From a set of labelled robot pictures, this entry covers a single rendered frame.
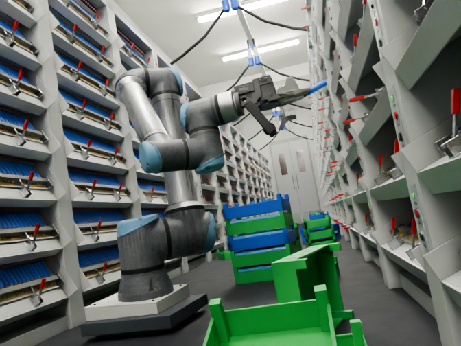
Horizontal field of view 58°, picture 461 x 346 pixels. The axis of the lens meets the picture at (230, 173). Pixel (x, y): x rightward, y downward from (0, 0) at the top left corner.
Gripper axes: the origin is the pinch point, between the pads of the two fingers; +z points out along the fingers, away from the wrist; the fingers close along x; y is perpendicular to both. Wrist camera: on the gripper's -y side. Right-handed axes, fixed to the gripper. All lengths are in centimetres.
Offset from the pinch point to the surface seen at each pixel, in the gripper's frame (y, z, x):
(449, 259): -46, 16, -39
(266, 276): -59, -35, 85
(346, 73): 11.9, 16.0, 30.9
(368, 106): -1.3, 20.7, 31.2
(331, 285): -54, -5, 2
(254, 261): -51, -40, 85
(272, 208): -28, -25, 84
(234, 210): -24, -44, 86
